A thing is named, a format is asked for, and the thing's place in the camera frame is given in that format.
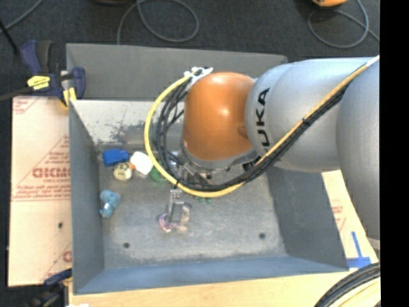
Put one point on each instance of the grey metal bin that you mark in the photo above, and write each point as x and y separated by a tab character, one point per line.
223	235

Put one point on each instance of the pale round toy with face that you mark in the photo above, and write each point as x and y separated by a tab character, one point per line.
122	172

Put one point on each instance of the green round thing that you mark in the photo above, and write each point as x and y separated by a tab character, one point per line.
156	175

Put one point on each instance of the blue sponge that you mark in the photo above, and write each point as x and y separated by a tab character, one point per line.
115	157

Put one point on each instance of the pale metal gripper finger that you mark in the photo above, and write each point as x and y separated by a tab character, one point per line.
175	209

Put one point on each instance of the light blue toy elephant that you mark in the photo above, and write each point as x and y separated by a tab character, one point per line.
109	201

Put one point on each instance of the brown cardboard board, red print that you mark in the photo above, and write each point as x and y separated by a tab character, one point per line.
38	139

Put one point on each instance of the white bottle with orange cap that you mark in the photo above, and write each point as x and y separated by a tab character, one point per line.
142	162

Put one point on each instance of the clear pink and purple thing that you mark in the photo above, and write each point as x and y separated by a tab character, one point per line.
166	224

